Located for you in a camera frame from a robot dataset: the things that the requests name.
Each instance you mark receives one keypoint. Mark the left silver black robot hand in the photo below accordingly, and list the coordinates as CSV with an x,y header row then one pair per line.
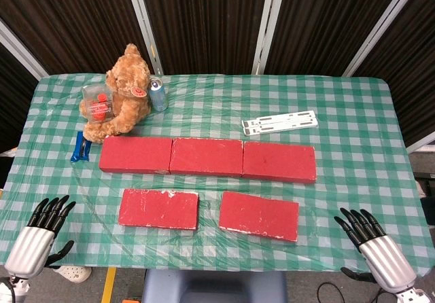
x,y
32,248

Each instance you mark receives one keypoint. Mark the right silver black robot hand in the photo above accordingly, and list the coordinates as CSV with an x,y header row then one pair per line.
x,y
387,262

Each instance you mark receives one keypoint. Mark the red brick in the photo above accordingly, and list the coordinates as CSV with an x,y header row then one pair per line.
x,y
136,153
258,216
278,160
205,155
158,209

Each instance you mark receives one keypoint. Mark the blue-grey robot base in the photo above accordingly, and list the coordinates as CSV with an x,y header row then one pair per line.
x,y
214,287

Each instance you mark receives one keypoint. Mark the white perforated shoe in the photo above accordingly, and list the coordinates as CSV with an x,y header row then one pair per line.
x,y
73,274

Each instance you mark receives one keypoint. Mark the green checkered tablecloth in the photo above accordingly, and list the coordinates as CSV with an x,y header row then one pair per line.
x,y
357,180

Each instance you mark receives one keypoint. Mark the black equipment box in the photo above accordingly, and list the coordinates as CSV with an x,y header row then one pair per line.
x,y
426,180

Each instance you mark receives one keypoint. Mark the blue snack wrapper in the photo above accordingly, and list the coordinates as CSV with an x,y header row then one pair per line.
x,y
81,146

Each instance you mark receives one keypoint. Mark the clear box with red items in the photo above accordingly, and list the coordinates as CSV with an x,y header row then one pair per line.
x,y
96,104

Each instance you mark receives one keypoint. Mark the brown teddy bear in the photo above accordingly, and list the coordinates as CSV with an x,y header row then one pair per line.
x,y
127,112

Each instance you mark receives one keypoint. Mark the white slotted folding stand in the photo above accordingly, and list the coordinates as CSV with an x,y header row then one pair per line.
x,y
280,122

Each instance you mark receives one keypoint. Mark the round orange hang tag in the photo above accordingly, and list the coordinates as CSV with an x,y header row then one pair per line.
x,y
137,90

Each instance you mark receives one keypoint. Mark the blue drink can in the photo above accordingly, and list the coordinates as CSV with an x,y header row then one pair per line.
x,y
158,95

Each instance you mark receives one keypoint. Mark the white partition frame post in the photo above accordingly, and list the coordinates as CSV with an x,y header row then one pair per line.
x,y
270,21
384,24
423,143
20,46
144,24

